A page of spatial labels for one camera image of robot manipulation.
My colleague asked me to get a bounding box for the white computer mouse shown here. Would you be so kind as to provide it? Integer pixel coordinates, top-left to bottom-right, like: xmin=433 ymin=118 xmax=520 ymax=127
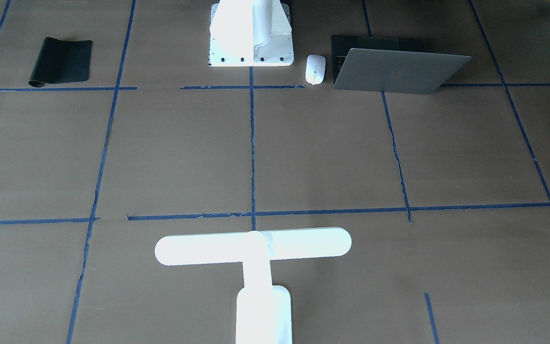
xmin=305 ymin=54 xmax=327 ymax=86

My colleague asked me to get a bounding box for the grey laptop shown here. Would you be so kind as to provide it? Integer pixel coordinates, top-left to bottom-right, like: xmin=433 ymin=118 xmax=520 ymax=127
xmin=330 ymin=34 xmax=471 ymax=94

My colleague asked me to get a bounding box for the black mouse pad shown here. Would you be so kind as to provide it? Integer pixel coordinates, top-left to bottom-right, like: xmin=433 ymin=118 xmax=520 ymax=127
xmin=28 ymin=37 xmax=93 ymax=88

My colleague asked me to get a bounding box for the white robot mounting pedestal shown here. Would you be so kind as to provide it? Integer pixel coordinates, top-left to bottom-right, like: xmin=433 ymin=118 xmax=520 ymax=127
xmin=208 ymin=0 xmax=295 ymax=67

